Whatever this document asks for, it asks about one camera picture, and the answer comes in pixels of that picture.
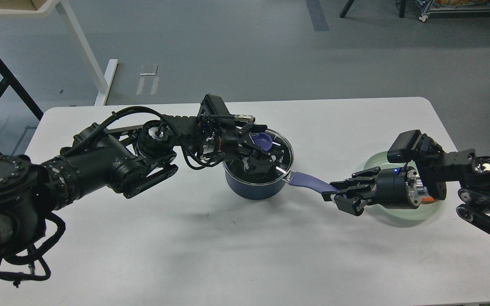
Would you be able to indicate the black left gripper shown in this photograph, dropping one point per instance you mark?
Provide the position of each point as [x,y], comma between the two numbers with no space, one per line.
[222,141]

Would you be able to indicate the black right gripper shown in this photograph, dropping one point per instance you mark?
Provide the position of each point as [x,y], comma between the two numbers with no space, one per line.
[393,188]

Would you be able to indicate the glass pot lid purple knob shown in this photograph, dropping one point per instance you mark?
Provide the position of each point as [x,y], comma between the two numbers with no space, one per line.
[265,157]

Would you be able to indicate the dark blue saucepan purple handle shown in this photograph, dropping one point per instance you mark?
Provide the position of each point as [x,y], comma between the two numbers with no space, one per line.
[290,177]

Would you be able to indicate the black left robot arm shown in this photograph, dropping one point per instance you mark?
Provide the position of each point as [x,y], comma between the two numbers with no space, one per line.
[129,152]

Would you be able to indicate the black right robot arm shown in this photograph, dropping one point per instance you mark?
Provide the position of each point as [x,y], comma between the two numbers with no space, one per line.
[426,169]

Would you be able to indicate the orange toy carrot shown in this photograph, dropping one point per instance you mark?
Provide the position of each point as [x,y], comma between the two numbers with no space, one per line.
[427,200]

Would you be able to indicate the metal cart with casters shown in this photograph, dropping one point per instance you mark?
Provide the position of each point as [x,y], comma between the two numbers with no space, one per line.
[429,7]

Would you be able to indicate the white desk frame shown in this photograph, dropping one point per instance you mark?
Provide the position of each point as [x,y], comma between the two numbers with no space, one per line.
[38,9]

